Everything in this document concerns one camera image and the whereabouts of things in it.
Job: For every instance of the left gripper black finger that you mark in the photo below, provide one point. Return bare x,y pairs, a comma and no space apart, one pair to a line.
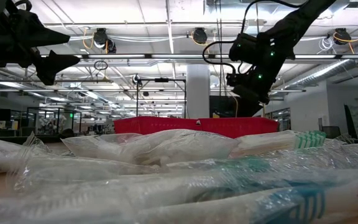
54,67
39,35

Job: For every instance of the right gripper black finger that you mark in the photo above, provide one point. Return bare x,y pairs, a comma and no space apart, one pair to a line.
242,99
256,102

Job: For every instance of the pink toothbrush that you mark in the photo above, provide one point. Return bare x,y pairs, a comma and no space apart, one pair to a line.
309,139

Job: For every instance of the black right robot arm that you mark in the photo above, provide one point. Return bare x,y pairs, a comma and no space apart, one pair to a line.
300,15

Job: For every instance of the red plastic slotted basket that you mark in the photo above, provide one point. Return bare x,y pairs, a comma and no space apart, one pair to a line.
154,124
238,126

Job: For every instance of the white pillar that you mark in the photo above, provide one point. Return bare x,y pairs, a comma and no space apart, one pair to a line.
197,90

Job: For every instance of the black office chair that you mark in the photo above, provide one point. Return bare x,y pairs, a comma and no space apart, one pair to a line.
331,132

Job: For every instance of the black leaning panel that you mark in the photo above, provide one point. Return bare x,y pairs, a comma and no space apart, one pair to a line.
350,121

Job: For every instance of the black camera frame stand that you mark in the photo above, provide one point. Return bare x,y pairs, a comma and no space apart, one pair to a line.
161,80

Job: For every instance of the silver ventilation duct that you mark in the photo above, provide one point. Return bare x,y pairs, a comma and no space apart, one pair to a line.
337,67

